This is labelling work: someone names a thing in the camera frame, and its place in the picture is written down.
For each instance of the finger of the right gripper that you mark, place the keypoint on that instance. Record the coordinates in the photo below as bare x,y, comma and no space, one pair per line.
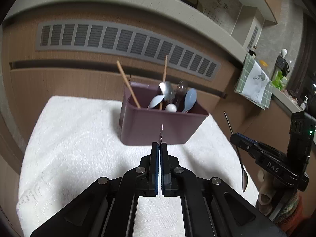
245,143

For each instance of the pale blue spoon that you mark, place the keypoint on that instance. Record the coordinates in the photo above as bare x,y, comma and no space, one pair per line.
156,101

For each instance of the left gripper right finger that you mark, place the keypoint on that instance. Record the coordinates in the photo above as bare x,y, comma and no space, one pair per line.
169,185

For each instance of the purple plastic utensil holder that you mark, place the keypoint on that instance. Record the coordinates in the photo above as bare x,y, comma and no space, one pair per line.
141,126

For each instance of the white plastic spoon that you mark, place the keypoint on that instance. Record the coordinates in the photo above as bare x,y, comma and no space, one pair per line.
171,108

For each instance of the white textured towel mat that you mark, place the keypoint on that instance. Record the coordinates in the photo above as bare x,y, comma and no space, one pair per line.
75,141

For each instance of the smiley handle steel spoon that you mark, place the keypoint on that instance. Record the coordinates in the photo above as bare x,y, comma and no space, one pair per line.
160,135

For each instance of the steel soup spoon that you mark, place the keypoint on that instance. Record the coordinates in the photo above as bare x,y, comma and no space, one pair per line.
167,90

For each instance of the grey ventilation grille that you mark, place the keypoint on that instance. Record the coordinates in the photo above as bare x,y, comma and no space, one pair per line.
127,41

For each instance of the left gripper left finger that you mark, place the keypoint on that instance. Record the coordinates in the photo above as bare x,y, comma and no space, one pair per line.
149,180

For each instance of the gloved right hand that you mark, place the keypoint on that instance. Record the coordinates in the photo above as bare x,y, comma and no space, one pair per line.
276,200

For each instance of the green checked dish towel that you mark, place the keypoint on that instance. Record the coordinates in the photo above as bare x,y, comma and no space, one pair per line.
254,84

